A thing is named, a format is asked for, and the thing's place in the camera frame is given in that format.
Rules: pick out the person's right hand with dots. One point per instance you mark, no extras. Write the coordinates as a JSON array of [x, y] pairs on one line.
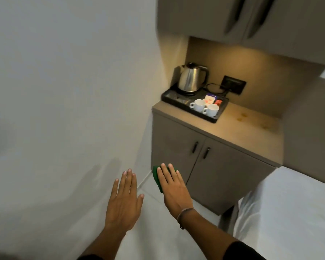
[[176, 196]]

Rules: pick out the white ceramic cup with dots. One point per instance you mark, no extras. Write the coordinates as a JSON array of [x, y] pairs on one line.
[[199, 105], [211, 110]]

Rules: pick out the person's right little finger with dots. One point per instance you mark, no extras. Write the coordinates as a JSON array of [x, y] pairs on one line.
[[180, 180]]

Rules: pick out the white sachet with red print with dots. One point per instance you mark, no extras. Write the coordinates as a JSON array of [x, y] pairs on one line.
[[210, 100]]

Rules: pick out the person's left forearm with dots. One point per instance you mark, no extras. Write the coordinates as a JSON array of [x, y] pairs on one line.
[[105, 245]]

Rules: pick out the stainless steel electric kettle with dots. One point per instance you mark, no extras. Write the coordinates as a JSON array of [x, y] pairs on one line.
[[191, 77]]

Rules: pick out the grey cabinet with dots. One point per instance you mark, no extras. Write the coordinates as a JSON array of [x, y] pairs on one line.
[[227, 175], [195, 16]]

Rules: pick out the black kettle base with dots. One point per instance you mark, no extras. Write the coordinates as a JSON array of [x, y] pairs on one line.
[[188, 92]]

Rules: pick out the blue sachet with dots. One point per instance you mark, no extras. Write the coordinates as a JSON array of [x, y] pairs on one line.
[[211, 94]]

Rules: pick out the person's left little finger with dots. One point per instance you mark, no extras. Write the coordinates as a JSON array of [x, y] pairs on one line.
[[114, 189]]

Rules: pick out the green cleaning sponge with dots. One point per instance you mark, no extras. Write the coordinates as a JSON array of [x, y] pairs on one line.
[[156, 177]]

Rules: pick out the person's right middle finger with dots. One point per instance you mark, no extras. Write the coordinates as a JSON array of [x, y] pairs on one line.
[[168, 174]]

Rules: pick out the person's left thumb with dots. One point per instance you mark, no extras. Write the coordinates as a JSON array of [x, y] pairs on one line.
[[140, 201]]

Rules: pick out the person's right forearm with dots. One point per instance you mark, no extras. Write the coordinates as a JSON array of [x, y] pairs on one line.
[[208, 235]]

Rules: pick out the white bed sheet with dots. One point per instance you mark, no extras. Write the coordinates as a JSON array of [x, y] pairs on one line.
[[287, 211]]

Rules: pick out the person's left middle finger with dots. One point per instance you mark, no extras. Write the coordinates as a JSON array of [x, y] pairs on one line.
[[128, 182]]

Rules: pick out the grey lower cabinet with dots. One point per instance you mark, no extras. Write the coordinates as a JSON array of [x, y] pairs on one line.
[[227, 175]]

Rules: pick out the black serving tray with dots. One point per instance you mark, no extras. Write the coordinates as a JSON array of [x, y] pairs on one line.
[[176, 101]]

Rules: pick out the person's left hand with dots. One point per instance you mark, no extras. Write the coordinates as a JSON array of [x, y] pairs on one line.
[[123, 205]]

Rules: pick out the black wall socket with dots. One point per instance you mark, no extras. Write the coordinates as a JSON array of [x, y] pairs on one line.
[[234, 84]]

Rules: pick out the grey upper cabinet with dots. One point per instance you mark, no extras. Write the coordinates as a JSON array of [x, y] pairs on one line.
[[195, 16]]

